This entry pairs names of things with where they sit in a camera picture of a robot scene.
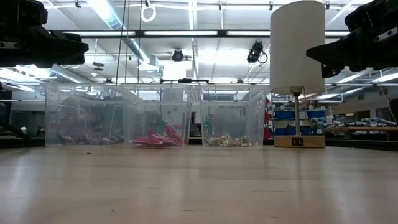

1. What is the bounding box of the black hanging cable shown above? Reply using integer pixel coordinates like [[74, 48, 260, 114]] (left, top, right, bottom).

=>
[[114, 0, 127, 85], [136, 0, 144, 88]]

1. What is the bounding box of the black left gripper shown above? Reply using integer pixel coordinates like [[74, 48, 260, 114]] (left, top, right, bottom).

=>
[[0, 0, 90, 69]]

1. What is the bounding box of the blue storage bin shelf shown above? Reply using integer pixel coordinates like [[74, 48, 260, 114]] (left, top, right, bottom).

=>
[[273, 109, 326, 136]]

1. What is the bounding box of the white cable ring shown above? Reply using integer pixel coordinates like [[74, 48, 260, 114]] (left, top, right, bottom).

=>
[[141, 3, 157, 23]]

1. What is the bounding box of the brown Snickers mini bar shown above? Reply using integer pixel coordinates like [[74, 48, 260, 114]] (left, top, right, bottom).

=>
[[99, 136, 124, 146], [77, 135, 102, 146], [58, 134, 78, 146]]

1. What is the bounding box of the thin yellow cable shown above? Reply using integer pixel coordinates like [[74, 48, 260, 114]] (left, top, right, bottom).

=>
[[377, 83, 398, 124]]

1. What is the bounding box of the silver ceiling duct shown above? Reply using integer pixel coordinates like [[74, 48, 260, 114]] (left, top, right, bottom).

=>
[[86, 0, 153, 63]]

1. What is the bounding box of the wooden workbench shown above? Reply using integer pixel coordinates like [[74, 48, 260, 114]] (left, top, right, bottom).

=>
[[325, 116, 398, 141]]

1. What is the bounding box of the black hanging camera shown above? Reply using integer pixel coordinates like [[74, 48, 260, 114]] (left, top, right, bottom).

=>
[[247, 40, 269, 65], [171, 48, 185, 62]]

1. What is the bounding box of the black metal stand frame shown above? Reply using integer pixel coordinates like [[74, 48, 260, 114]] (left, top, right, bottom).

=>
[[159, 78, 210, 125]]

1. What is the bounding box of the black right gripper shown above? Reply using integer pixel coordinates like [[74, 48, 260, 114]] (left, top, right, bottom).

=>
[[305, 0, 398, 79]]

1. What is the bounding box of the white shade wooden base lamp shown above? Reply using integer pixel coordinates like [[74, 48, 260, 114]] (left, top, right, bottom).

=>
[[269, 0, 326, 149]]

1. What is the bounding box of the white column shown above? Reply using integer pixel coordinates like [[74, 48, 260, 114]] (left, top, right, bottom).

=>
[[161, 86, 187, 125]]

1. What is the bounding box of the black overhead light bar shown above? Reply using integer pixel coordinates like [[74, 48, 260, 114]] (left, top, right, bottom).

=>
[[49, 29, 351, 39]]

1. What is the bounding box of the clear plastic bin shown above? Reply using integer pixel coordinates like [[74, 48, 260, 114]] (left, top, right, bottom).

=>
[[198, 84, 269, 148], [122, 83, 197, 147], [43, 83, 146, 147]]

